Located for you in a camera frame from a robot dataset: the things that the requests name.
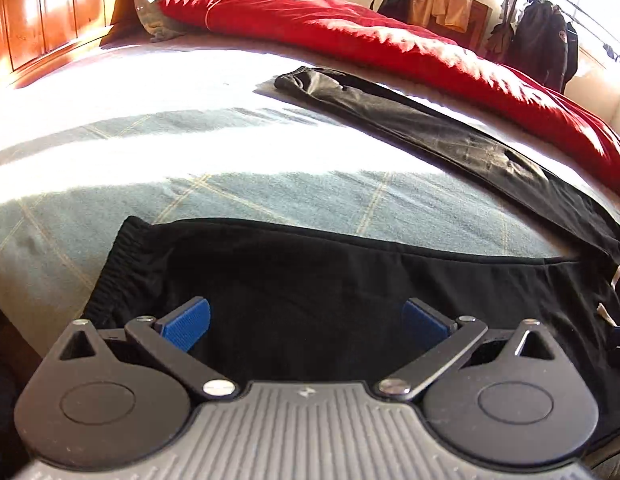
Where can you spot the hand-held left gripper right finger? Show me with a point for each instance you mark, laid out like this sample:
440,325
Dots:
425,322

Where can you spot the bed with green plaid sheet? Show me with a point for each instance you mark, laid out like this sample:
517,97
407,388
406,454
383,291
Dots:
189,160

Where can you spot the black pants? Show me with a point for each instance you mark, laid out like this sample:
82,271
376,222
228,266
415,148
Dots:
315,280

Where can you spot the dark socks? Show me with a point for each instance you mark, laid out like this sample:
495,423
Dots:
610,52

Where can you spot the dark hanging jacket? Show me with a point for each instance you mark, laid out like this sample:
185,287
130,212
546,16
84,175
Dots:
571,55

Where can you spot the red quilt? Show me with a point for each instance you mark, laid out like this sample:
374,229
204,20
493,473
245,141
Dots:
340,25

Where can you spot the wooden headboard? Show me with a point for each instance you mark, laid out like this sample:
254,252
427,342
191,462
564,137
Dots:
39,10

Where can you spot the olive hanging cloth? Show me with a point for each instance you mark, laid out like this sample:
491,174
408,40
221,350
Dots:
500,40

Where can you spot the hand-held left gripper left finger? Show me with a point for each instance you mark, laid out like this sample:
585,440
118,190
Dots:
187,325

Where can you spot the grey pillow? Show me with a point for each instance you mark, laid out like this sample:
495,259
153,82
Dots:
149,0

